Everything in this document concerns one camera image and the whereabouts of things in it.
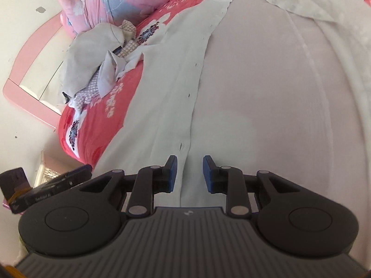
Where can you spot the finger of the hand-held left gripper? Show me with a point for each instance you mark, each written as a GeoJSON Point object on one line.
{"type": "Point", "coordinates": [78, 175]}

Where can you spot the crumpled grey patterned cloth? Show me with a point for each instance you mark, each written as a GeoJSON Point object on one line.
{"type": "Point", "coordinates": [84, 55]}

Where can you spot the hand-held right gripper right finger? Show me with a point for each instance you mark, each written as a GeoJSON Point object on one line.
{"type": "Point", "coordinates": [207, 173]}

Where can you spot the white shirt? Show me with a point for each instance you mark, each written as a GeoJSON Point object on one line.
{"type": "Point", "coordinates": [260, 78]}

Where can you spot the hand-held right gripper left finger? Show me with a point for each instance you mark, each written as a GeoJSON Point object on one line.
{"type": "Point", "coordinates": [173, 173]}

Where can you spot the pink headboard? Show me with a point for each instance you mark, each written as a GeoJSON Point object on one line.
{"type": "Point", "coordinates": [17, 92]}

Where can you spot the white nightstand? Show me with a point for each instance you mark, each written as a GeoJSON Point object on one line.
{"type": "Point", "coordinates": [47, 173]}

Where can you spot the red floral blanket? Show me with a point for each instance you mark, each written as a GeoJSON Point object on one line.
{"type": "Point", "coordinates": [87, 127]}

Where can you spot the pink and blue pillow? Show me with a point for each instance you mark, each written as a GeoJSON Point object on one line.
{"type": "Point", "coordinates": [116, 0]}

